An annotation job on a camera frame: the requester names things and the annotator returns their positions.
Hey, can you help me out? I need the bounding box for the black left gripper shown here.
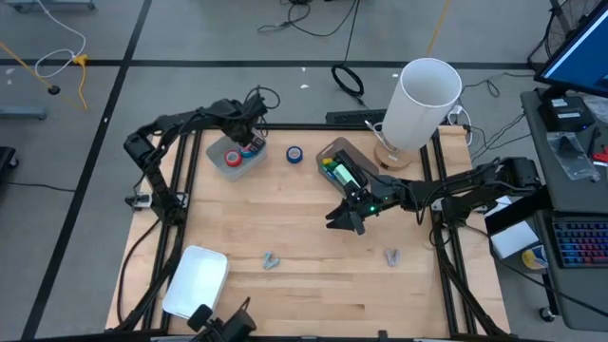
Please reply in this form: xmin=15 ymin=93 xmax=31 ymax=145
xmin=222 ymin=94 xmax=270 ymax=149

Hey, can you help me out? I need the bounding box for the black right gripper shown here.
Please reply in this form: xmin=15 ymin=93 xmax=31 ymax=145
xmin=325 ymin=178 xmax=405 ymax=237

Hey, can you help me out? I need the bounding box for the clear plastic bag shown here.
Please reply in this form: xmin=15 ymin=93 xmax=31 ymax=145
xmin=545 ymin=131 xmax=600 ymax=181

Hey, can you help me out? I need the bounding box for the light green rectangular block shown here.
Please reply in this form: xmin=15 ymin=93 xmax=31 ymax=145
xmin=334 ymin=150 xmax=370 ymax=186

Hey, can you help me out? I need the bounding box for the silver lamp stem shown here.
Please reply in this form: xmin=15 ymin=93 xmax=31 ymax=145
xmin=364 ymin=120 xmax=398 ymax=154

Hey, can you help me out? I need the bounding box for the white cardboard box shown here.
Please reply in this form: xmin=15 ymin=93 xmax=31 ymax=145
xmin=490 ymin=220 xmax=542 ymax=260

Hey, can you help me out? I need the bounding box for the yellow floor cable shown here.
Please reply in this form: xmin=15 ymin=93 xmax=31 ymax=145
xmin=0 ymin=41 xmax=89 ymax=111

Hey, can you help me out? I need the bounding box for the black keyboard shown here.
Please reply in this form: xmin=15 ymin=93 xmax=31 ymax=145
xmin=325 ymin=108 xmax=389 ymax=127

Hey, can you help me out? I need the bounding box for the white floor cable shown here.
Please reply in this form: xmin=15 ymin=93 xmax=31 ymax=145
xmin=33 ymin=0 xmax=87 ymax=80

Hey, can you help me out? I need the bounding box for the grey desk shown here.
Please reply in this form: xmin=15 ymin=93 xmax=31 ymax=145
xmin=520 ymin=87 xmax=608 ymax=332

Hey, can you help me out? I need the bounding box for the transparent smoky plastic bin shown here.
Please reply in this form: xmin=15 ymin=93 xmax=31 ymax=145
xmin=315 ymin=136 xmax=381 ymax=196

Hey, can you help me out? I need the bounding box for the black device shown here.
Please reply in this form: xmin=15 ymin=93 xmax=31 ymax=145
xmin=186 ymin=296 xmax=258 ymax=342

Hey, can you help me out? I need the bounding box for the black floor cable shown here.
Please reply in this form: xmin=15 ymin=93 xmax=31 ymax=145
xmin=256 ymin=0 xmax=361 ymax=67

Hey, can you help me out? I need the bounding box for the grey plastic bin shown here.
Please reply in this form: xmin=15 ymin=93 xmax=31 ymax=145
xmin=204 ymin=127 xmax=268 ymax=182

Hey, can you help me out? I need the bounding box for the white plastic bin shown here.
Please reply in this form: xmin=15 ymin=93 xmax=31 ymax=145
xmin=161 ymin=244 xmax=231 ymax=320

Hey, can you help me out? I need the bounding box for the computer monitor with blue screen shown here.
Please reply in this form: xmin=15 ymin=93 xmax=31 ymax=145
xmin=534 ymin=2 xmax=608 ymax=99

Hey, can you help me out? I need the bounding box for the small black computer box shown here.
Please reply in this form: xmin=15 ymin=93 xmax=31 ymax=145
xmin=538 ymin=96 xmax=596 ymax=133

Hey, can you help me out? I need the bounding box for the backlit rainbow keyboard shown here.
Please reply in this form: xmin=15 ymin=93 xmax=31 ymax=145
xmin=553 ymin=218 xmax=608 ymax=270

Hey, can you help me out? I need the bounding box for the black floor fan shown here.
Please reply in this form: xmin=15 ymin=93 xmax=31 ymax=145
xmin=526 ymin=0 xmax=604 ymax=72

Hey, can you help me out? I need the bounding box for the black aluminium table frame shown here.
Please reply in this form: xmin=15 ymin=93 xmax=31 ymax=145
xmin=104 ymin=106 xmax=512 ymax=342

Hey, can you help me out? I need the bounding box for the coiled black cable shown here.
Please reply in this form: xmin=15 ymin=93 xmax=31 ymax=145
xmin=331 ymin=64 xmax=366 ymax=108

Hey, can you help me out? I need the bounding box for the round wooden lamp base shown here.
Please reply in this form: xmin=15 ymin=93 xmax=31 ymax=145
xmin=373 ymin=141 xmax=414 ymax=171

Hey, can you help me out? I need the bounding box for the white cylindrical lamp shade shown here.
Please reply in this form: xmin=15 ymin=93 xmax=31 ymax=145
xmin=381 ymin=57 xmax=463 ymax=152

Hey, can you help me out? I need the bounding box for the black left wrist camera cable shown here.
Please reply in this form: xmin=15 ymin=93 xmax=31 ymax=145
xmin=244 ymin=85 xmax=281 ymax=137

